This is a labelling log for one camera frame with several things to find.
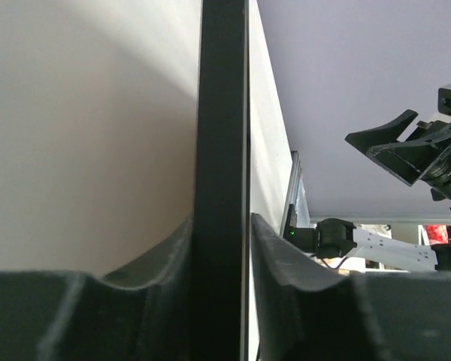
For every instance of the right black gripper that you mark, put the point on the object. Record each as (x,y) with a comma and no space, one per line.
(424,156)

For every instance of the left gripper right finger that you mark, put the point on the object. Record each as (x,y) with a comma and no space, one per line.
(307,312)

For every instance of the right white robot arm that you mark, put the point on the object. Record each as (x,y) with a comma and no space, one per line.
(336,238)

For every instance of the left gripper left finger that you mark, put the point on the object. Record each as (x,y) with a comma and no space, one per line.
(137,312)

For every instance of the black picture frame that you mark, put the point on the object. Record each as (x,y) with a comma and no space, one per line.
(218,233)

